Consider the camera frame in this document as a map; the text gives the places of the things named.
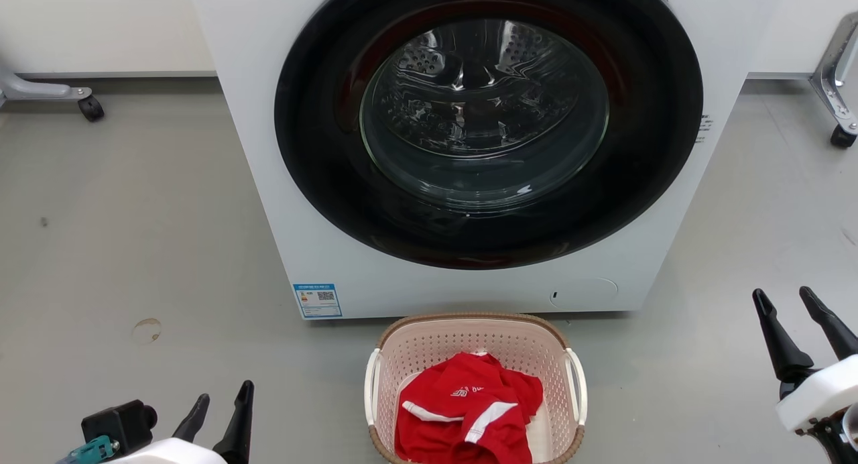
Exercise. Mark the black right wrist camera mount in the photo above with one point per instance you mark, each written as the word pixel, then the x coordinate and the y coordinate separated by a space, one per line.
pixel 834 440

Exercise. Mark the beige perforated plastic laundry basket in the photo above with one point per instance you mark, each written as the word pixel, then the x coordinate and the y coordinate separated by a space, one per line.
pixel 429 343

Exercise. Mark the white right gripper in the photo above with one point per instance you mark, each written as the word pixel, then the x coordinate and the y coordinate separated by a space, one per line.
pixel 821 393

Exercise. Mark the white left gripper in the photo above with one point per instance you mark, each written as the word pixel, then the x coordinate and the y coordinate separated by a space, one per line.
pixel 171 454

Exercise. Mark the round dark washing machine door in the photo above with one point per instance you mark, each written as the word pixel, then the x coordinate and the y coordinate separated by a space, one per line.
pixel 315 149

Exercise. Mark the grey metal frame leg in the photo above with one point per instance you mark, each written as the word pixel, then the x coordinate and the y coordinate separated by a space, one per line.
pixel 831 68
pixel 33 88

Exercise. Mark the black caster wheel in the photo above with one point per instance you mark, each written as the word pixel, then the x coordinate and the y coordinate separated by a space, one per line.
pixel 91 108
pixel 842 137

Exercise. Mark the blue energy label sticker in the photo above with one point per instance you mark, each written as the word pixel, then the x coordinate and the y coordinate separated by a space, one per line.
pixel 318 300

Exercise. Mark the red shirt with white stripes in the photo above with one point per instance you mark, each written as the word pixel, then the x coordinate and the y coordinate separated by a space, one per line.
pixel 456 424

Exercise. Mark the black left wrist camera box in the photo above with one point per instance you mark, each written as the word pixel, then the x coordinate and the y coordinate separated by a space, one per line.
pixel 117 424

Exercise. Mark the white front-load washing machine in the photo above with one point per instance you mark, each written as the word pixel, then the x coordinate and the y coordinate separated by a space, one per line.
pixel 248 115

